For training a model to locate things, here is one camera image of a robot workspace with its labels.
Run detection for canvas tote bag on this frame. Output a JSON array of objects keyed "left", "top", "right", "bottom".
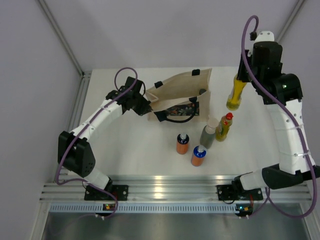
[{"left": 145, "top": 68, "right": 212, "bottom": 123}]

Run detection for yellow dish soap red cap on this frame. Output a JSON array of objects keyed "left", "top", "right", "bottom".
[{"left": 215, "top": 112, "right": 234, "bottom": 142}]

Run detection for orange bottle dark blue cap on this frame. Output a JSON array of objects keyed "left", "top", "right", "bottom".
[{"left": 176, "top": 133, "right": 190, "bottom": 155}]

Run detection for grey bottle beige cap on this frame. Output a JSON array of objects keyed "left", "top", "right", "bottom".
[{"left": 199, "top": 117, "right": 219, "bottom": 149}]

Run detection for orange bottle bright blue cap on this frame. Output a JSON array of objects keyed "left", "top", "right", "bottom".
[{"left": 191, "top": 145, "right": 207, "bottom": 167}]

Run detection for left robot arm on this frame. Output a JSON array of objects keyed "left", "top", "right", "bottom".
[{"left": 57, "top": 76, "right": 152, "bottom": 200}]

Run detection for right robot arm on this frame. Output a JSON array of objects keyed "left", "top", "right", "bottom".
[{"left": 227, "top": 31, "right": 320, "bottom": 199}]

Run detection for dark capped bottle in bag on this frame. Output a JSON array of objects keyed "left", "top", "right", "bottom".
[{"left": 199, "top": 88, "right": 207, "bottom": 95}]

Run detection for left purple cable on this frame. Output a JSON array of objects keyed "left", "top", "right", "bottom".
[{"left": 55, "top": 66, "right": 139, "bottom": 221}]

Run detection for left aluminium frame post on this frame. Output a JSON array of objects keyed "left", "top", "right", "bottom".
[{"left": 36, "top": 0, "right": 84, "bottom": 78}]

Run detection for aluminium frame post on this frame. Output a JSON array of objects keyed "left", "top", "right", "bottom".
[
  {"left": 36, "top": 0, "right": 84, "bottom": 78},
  {"left": 261, "top": 0, "right": 307, "bottom": 71}
]

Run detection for right aluminium frame post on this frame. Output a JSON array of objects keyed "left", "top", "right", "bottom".
[{"left": 261, "top": 0, "right": 307, "bottom": 71}]

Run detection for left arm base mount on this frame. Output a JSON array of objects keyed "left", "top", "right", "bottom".
[{"left": 84, "top": 184, "right": 129, "bottom": 201}]

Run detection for aluminium mounting rail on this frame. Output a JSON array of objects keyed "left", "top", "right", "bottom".
[{"left": 39, "top": 174, "right": 312, "bottom": 202}]

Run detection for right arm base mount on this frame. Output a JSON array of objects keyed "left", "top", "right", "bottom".
[{"left": 216, "top": 184, "right": 264, "bottom": 203}]

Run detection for slotted cable duct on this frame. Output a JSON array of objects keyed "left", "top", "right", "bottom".
[{"left": 49, "top": 203, "right": 242, "bottom": 214}]

